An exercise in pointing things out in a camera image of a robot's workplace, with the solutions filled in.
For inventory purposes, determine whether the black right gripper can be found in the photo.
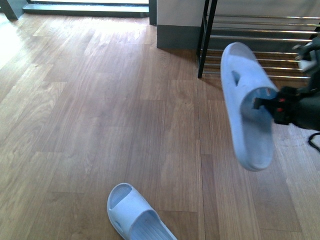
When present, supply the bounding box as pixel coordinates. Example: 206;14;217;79
253;37;320;131

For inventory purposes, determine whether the light blue slide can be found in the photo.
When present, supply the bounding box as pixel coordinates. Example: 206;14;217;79
106;183;176;240
220;42;278;172

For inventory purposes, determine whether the black metal shoe rack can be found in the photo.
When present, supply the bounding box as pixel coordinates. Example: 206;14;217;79
196;0;320;81

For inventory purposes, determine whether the black cable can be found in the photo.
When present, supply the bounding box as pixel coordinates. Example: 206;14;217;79
307;131;320;153

